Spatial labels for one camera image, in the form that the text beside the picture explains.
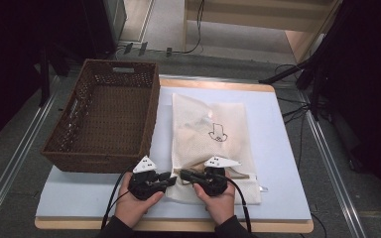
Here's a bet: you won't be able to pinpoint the light blue board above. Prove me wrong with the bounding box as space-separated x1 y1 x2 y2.
35 86 313 221

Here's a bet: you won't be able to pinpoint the white mesh laundry bag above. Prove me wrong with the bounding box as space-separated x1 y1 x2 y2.
165 92 270 205

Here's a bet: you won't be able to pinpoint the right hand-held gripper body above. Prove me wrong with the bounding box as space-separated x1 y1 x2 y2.
197 156 242 197

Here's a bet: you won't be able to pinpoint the right hand-held gripper cable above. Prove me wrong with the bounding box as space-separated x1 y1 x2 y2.
223 174 253 234

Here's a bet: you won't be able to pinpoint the black tripod stand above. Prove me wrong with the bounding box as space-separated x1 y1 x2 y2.
258 0 348 122

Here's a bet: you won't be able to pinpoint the black floor cables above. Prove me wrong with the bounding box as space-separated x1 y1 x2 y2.
273 63 313 171

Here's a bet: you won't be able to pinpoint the person's right hand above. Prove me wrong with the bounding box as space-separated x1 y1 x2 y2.
192 172 237 227

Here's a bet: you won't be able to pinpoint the metal floor rail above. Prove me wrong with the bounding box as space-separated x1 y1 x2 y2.
0 74 61 230
298 90 367 238

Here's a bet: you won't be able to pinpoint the person's left hand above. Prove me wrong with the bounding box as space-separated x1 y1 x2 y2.
113 180 165 229

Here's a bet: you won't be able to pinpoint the wooden shelf unit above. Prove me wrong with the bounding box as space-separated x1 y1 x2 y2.
182 0 342 64

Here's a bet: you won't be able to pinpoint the black metal stand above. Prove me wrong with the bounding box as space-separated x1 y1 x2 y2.
39 43 71 107

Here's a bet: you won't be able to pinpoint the brown wicker basket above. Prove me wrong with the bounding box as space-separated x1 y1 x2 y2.
40 59 162 175

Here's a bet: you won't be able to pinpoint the black hanging cable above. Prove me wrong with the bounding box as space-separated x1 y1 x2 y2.
181 0 206 55

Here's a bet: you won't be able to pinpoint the grey cabinet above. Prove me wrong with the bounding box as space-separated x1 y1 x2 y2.
102 0 128 47

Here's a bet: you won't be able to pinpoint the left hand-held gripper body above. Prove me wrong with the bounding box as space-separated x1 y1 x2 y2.
127 155 167 201

